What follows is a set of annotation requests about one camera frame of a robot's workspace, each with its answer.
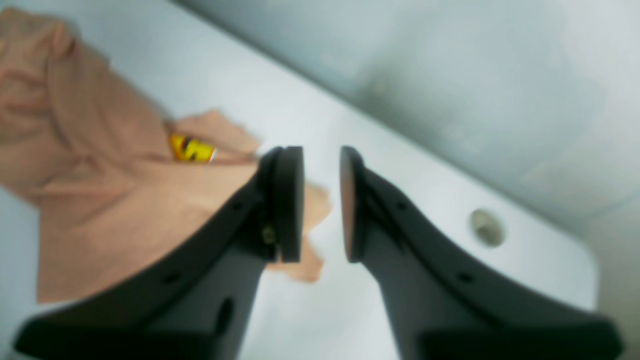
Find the peach T-shirt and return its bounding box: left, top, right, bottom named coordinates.
left=0, top=7, right=332, bottom=305

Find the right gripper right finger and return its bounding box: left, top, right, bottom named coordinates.
left=340, top=146, right=625, bottom=360

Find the left table grommet hole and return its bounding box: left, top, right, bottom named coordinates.
left=470, top=208, right=506, bottom=249

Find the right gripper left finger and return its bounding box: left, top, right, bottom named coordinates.
left=14, top=146, right=305, bottom=360

